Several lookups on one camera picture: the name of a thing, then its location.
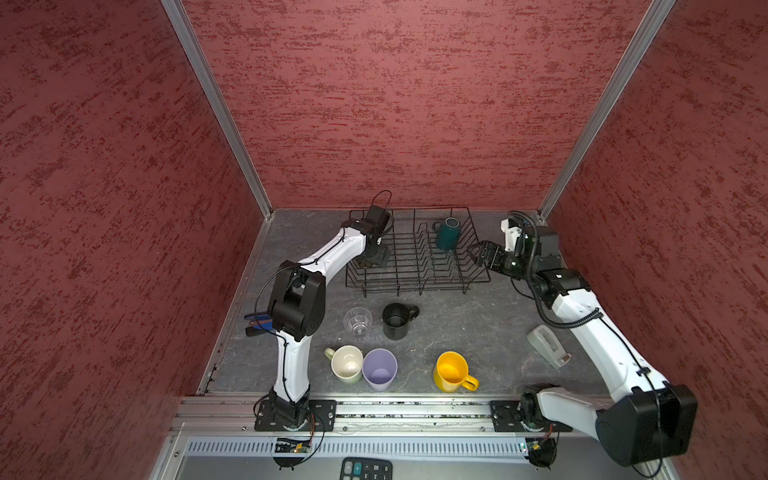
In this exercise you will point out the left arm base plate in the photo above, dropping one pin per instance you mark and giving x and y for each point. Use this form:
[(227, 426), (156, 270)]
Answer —
[(324, 414)]

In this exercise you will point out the black calculator remote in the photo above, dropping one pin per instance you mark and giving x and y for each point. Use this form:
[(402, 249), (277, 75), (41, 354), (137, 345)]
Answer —
[(354, 468)]

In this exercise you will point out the black mug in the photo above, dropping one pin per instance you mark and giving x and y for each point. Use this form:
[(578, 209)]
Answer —
[(396, 319)]

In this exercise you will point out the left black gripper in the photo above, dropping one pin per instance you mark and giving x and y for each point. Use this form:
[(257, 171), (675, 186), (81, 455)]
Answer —
[(379, 258)]

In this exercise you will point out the cream light green mug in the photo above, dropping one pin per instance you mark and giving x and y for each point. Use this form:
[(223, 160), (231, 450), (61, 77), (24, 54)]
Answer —
[(346, 363)]

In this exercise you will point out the black wire dish rack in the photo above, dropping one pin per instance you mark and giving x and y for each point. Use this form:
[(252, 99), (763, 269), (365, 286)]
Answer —
[(414, 262)]

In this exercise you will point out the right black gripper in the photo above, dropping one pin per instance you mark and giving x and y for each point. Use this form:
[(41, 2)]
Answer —
[(496, 252)]

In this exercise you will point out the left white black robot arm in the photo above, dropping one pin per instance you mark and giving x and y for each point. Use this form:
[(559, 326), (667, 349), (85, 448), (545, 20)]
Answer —
[(297, 304)]

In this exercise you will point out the yellow mug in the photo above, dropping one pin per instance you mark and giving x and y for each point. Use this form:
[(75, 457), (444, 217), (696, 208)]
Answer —
[(451, 372)]

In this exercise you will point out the blue black crimping tool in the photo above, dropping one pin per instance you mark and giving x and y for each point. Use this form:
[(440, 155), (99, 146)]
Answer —
[(258, 324)]

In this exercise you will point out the aluminium rail frame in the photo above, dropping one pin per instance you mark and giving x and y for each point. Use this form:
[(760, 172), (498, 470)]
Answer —
[(424, 437)]

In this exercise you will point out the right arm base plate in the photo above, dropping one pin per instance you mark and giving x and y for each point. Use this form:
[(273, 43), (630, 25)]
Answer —
[(506, 418)]

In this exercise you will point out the lilac plastic cup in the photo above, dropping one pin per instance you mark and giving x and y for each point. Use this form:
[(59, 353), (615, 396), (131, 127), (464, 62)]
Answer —
[(380, 368)]

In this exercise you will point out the clear glass cup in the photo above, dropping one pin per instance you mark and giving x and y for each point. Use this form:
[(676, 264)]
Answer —
[(358, 321)]

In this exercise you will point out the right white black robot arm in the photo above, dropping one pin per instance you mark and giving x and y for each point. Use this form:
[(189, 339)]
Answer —
[(646, 418)]

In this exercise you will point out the dark green mug white inside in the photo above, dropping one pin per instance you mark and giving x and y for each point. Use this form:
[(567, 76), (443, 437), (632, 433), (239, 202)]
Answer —
[(447, 232)]

